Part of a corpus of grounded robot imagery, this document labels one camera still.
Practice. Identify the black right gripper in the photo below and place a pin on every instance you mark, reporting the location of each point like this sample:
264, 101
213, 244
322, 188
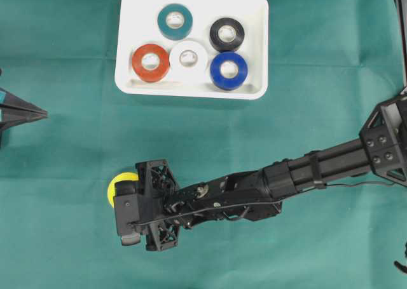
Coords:
161, 205

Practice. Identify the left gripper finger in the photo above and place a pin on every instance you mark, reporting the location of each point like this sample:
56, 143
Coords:
14, 118
11, 101

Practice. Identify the yellow tape roll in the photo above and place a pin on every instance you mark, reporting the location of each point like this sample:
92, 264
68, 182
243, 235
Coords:
125, 176

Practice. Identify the red tape roll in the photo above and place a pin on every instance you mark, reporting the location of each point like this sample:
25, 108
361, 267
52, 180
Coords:
150, 62

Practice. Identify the white tape roll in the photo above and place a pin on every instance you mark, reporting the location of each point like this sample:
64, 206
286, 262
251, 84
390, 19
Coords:
188, 58

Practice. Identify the blue tape roll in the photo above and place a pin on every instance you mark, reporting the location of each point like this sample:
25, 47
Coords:
228, 70

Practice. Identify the black tape roll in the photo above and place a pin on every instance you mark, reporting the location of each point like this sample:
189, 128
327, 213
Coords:
226, 34

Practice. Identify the teal tape roll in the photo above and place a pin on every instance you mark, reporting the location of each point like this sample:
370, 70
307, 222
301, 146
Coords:
178, 33

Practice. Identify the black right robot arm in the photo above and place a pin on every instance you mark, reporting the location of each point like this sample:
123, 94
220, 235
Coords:
255, 195

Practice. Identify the white plastic tray case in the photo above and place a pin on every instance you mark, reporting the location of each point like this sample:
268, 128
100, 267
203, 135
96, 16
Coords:
138, 26

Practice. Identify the green table cloth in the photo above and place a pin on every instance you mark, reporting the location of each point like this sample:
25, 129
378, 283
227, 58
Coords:
330, 62

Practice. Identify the black clip at edge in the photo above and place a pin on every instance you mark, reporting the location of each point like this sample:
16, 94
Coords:
402, 267

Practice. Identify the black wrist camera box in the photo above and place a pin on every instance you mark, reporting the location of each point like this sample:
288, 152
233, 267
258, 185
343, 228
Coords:
126, 209

